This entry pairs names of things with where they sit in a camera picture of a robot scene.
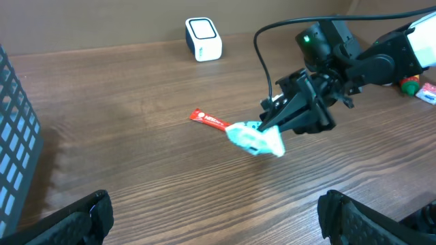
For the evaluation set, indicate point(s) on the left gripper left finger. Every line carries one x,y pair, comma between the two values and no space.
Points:
86,221

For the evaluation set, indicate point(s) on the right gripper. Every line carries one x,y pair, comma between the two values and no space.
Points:
303,103

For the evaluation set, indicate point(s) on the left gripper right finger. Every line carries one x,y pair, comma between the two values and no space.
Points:
345,221

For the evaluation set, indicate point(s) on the light blue wipes pack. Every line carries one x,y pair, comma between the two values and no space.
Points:
247,136

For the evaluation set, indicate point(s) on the red coffee stick sachet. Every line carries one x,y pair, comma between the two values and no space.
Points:
199,116

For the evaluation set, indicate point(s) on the red sauce bottle green cap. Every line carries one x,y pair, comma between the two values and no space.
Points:
410,86

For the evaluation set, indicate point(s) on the red white small carton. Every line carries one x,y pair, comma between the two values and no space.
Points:
427,93

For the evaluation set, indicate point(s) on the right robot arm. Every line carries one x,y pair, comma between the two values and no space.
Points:
402,53

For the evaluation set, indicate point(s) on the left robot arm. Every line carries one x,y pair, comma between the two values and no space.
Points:
342,220

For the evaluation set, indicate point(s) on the white barcode scanner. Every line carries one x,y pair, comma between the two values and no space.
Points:
203,39

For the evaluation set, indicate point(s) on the grey plastic basket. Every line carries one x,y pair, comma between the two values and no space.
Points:
21,145

